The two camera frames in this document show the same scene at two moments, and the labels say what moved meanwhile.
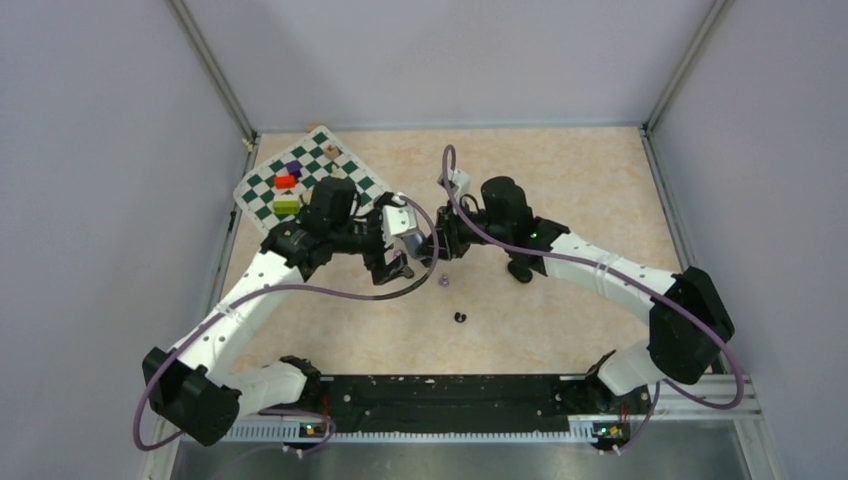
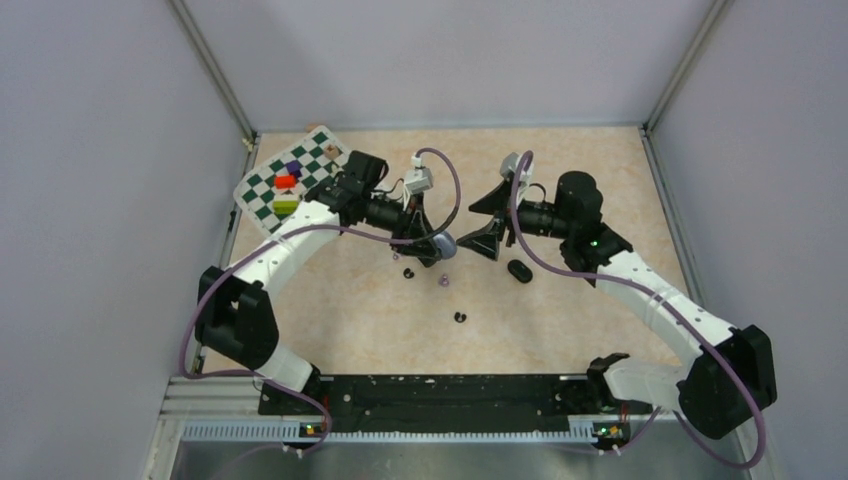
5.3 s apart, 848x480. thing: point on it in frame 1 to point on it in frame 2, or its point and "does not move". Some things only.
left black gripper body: [370, 244] to [412, 215]
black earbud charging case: [522, 273] does not move
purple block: [293, 167] does not move
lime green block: [291, 207] does not move
